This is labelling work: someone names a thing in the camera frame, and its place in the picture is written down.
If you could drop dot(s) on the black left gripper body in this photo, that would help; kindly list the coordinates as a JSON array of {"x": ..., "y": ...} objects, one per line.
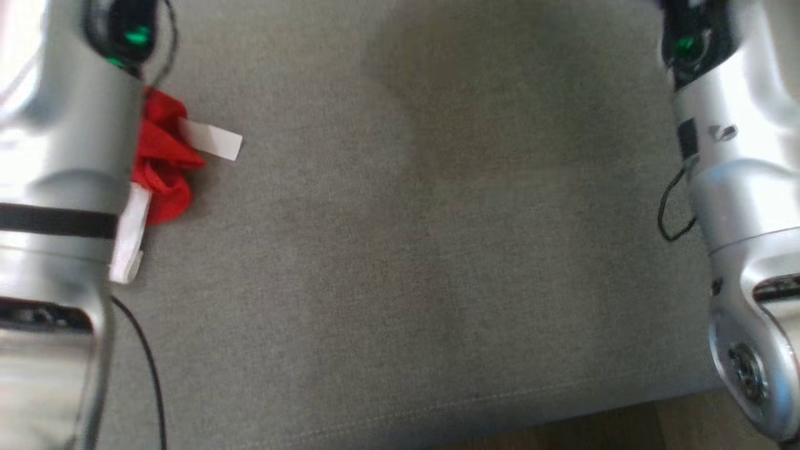
[{"x": 128, "y": 28}]

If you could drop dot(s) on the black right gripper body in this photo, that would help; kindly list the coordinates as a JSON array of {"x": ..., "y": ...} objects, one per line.
[{"x": 694, "y": 37}]

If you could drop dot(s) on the red and white jersey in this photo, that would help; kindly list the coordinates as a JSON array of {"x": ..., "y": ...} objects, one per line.
[{"x": 164, "y": 156}]

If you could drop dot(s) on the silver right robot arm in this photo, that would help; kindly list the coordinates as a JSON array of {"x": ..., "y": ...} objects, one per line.
[{"x": 744, "y": 187}]

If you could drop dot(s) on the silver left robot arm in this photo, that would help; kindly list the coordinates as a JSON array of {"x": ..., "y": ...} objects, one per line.
[{"x": 62, "y": 187}]

